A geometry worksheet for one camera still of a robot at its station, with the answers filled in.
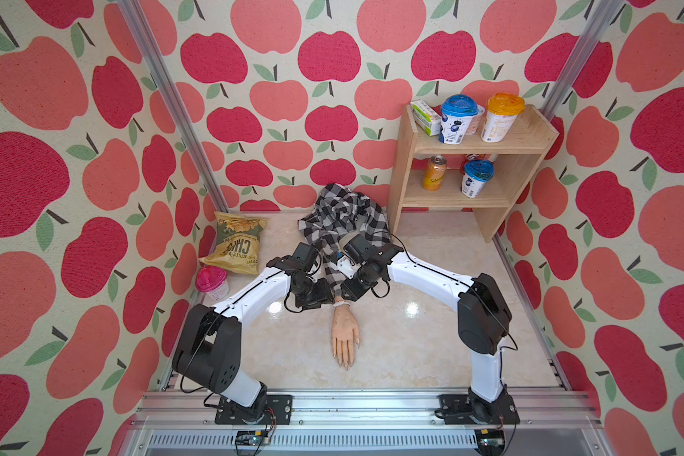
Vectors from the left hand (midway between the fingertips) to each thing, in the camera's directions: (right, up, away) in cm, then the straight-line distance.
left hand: (332, 306), depth 84 cm
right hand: (+5, +3, +4) cm, 7 cm away
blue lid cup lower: (+47, +42, +6) cm, 63 cm away
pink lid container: (-38, +7, +4) cm, 39 cm away
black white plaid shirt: (+3, +30, +24) cm, 39 cm away
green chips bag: (-35, +18, +17) cm, 43 cm away
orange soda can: (+34, +43, +9) cm, 56 cm away
